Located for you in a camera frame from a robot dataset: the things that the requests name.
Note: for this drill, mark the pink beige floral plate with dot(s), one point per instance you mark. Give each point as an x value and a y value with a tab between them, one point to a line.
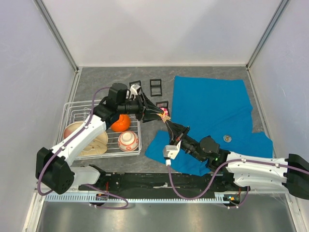
71	128

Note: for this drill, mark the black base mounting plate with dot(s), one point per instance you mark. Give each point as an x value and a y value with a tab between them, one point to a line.
126	181

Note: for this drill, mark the gold leaf brooch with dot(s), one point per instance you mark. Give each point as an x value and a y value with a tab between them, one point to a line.
166	118

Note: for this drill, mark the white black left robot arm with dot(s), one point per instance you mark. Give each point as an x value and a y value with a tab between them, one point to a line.
53	170

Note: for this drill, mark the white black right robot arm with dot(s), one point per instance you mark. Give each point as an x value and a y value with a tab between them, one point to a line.
291	173

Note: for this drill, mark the orange bowl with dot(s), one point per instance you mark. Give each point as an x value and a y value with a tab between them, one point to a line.
122	124

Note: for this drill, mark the pink flower smiley brooch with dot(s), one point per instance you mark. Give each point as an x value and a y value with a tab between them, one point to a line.
165	111

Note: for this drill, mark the slotted cable duct rail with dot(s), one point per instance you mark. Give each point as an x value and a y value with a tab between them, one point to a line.
93	197

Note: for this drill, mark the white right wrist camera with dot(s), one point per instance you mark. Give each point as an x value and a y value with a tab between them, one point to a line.
171	151

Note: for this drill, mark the white wire dish rack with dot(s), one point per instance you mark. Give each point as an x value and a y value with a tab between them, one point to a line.
111	143

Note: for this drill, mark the black frame stand left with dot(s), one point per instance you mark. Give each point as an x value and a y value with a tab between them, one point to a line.
135	86

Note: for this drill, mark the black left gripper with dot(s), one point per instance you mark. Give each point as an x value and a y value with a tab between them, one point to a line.
148	105

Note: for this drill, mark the white red patterned bowl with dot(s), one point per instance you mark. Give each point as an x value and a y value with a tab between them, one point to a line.
128	141

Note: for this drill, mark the round silver badge brooch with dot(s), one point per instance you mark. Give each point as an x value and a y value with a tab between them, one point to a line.
227	138

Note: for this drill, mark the cream floral plate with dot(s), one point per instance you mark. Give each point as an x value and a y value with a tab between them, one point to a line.
97	147

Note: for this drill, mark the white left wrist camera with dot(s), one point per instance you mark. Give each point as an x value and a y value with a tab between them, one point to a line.
134	94

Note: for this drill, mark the black frame stand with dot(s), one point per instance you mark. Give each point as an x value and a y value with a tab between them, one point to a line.
135	86
156	87
163	104

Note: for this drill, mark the black frame stand near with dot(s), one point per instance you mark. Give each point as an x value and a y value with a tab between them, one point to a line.
163	104

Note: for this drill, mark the blue t-shirt garment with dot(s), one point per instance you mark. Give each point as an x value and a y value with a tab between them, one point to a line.
212	107

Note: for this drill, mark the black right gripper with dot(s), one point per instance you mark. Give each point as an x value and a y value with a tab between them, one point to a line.
176	131

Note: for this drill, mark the black frame stand middle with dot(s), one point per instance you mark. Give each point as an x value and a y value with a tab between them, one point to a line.
156	87

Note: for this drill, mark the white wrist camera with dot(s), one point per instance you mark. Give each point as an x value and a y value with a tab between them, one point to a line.
171	151
134	94

